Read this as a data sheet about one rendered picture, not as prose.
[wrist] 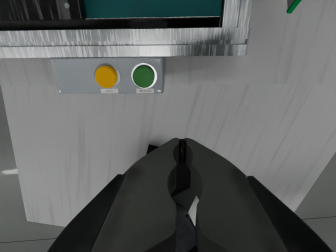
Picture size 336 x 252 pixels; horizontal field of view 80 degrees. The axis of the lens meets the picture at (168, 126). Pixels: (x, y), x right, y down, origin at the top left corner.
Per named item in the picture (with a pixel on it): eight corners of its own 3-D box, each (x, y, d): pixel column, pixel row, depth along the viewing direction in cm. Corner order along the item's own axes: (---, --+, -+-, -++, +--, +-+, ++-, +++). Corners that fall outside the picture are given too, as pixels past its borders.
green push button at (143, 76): (155, 85, 39) (154, 88, 38) (135, 85, 40) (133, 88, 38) (154, 64, 38) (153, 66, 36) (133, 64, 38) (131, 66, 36)
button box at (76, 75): (164, 85, 45) (163, 94, 39) (71, 85, 45) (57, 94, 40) (164, 52, 42) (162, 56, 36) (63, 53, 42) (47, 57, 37)
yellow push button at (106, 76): (120, 85, 40) (117, 88, 38) (100, 85, 40) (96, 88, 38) (117, 64, 38) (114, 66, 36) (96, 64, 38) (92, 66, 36)
